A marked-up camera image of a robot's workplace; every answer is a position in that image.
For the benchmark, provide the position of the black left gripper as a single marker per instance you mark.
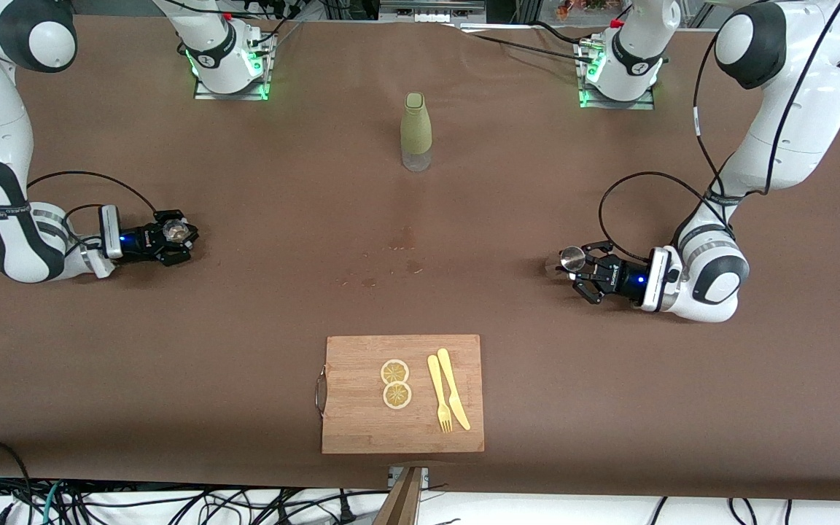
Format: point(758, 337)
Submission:
point(622, 280)

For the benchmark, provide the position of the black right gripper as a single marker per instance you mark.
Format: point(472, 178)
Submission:
point(139, 241)

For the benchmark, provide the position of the small clear glass shaker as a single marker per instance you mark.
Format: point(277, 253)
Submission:
point(175, 232)

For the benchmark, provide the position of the steel jigger measuring cup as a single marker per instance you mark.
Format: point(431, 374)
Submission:
point(573, 257)

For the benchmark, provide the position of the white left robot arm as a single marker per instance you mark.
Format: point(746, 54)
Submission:
point(792, 109)

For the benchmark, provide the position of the brown table cover sheet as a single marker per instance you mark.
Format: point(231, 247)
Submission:
point(99, 350)

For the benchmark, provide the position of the yellow plastic knife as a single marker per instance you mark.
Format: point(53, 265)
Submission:
point(448, 372)

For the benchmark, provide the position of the yellow plastic fork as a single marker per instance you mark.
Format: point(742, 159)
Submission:
point(436, 379)

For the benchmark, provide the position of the lemon slice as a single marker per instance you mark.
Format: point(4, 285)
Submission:
point(394, 372)
point(397, 395)

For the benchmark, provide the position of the green sleeved glass bottle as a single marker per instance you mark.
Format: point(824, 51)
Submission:
point(415, 127)

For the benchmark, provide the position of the orange patterned object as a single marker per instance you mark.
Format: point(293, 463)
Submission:
point(588, 7)

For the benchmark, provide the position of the wooden cutting board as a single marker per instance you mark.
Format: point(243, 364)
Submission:
point(362, 423)

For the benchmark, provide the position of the wooden beam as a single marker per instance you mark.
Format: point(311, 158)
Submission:
point(399, 503)

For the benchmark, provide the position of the grey device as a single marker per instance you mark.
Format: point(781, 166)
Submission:
point(431, 9)

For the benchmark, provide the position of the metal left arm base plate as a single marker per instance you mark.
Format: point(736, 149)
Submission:
point(646, 104)

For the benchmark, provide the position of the metal bracket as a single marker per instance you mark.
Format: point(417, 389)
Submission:
point(424, 475)

